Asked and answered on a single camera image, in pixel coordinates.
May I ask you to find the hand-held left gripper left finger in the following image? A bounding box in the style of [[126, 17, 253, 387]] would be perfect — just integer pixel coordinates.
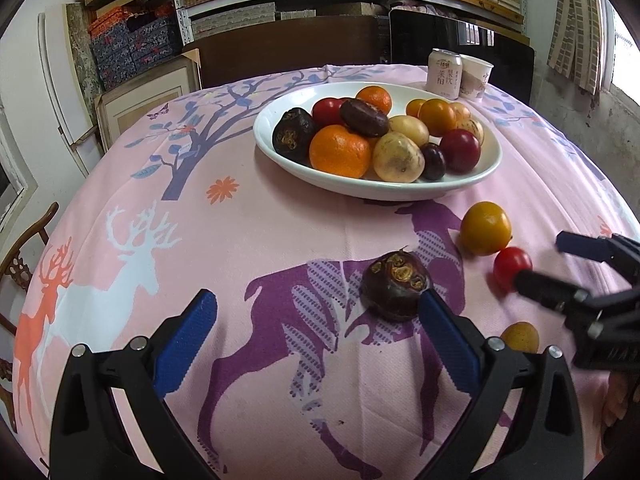
[[49, 288, 221, 480]]

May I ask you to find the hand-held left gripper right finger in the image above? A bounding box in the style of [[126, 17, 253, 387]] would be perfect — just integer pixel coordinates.
[[414, 288, 587, 480]]

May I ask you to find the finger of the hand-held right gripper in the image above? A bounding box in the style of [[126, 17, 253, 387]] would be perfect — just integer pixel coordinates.
[[513, 269, 609, 326], [556, 230, 640, 286]]

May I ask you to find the red tomato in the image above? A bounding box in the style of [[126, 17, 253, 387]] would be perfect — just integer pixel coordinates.
[[493, 246, 534, 295], [311, 98, 346, 129]]

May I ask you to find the small yellow green fruit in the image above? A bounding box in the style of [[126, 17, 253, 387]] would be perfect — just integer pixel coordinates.
[[500, 322, 541, 354]]

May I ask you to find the dark red plum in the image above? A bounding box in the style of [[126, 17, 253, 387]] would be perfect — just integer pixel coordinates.
[[439, 128, 482, 174]]

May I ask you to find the yellow spotted passion fruit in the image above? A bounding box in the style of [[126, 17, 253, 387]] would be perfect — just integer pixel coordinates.
[[455, 116, 485, 146]]

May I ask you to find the dark purple plum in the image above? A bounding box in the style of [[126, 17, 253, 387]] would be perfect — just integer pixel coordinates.
[[420, 142, 447, 181]]

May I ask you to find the white plate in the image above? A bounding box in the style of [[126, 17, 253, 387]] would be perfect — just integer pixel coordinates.
[[253, 81, 503, 202]]

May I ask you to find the large orange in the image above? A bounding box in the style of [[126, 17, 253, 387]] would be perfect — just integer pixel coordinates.
[[308, 124, 373, 179], [356, 85, 393, 116]]

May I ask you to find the person's right hand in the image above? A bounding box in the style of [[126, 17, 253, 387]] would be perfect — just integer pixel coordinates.
[[602, 372, 640, 431]]

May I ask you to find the pink deer printed tablecloth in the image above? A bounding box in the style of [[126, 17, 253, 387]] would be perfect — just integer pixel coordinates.
[[12, 64, 640, 480]]

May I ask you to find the carved wooden chair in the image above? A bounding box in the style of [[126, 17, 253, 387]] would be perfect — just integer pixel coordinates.
[[0, 201, 61, 431]]

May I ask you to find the white paper cup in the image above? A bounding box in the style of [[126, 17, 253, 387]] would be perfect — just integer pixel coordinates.
[[459, 54, 495, 101]]

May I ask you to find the bright window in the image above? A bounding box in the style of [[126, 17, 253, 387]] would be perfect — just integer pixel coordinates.
[[597, 0, 640, 111]]

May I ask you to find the pale pink drink can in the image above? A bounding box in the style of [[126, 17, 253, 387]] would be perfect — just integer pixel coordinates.
[[426, 48, 463, 100]]

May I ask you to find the beige checked curtain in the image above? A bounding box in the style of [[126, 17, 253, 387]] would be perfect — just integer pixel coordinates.
[[547, 0, 608, 93]]

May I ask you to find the white framed window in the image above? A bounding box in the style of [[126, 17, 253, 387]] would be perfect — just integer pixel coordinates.
[[0, 105, 40, 223]]

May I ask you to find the pale framed picture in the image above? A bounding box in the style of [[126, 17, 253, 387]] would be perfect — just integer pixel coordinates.
[[95, 47, 202, 153]]

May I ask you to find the black glossy panel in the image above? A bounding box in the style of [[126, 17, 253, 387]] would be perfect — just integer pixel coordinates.
[[389, 7, 536, 106]]

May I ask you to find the white board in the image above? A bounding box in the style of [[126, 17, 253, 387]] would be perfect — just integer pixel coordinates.
[[37, 12, 108, 176]]

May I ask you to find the stack of blue patterned boxes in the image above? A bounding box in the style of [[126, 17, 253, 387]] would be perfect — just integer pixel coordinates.
[[90, 15, 183, 91]]

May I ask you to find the grey marbled board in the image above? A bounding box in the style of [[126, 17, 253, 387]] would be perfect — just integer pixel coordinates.
[[65, 2, 103, 103]]

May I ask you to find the brown wooden chair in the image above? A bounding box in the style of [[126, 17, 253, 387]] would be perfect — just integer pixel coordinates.
[[182, 14, 393, 90]]

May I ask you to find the stack of orange boxes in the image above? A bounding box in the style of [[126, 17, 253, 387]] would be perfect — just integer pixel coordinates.
[[89, 6, 176, 36]]

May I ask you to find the white metal shelf rack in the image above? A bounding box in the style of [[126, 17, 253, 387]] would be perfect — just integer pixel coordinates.
[[167, 0, 531, 46]]

